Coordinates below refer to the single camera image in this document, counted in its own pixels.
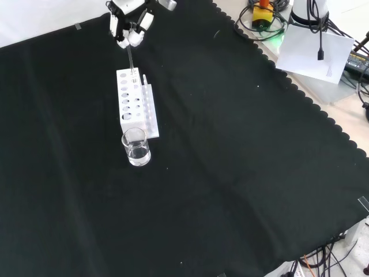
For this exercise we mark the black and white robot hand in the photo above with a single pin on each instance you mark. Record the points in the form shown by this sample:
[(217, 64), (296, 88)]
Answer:
[(129, 7)]

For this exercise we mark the clear glass rod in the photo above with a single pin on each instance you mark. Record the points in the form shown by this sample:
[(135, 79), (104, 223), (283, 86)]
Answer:
[(130, 59)]

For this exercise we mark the white test tube rack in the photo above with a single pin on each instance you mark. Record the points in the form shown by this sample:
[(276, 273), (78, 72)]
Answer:
[(129, 98)]

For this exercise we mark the grey tape piece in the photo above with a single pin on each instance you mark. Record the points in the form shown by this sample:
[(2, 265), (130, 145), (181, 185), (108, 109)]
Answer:
[(78, 26)]

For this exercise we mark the yellow stop button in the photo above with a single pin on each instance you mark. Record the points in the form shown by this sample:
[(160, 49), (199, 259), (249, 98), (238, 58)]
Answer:
[(262, 15)]

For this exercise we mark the clear glass beaker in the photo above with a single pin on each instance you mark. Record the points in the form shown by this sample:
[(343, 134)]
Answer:
[(137, 151)]

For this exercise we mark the black bench cloth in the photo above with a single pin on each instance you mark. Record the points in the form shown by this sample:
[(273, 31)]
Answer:
[(201, 161)]

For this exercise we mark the pale paper board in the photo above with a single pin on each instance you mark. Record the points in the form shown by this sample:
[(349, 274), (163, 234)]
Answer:
[(311, 53)]

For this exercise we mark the black power adapter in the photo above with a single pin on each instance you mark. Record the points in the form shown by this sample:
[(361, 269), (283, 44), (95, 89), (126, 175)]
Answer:
[(357, 62)]

